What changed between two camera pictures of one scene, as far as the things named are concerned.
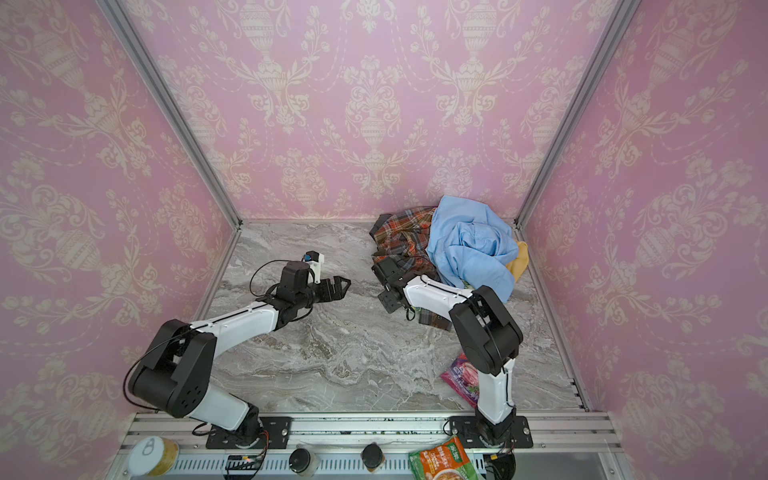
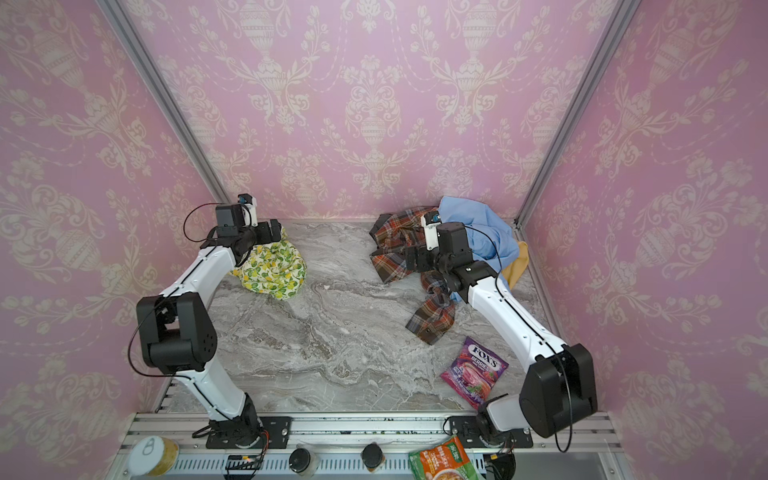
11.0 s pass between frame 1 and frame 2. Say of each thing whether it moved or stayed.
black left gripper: moved
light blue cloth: stayed
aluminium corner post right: stayed
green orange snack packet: stayed
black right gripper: moved
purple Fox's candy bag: stayed
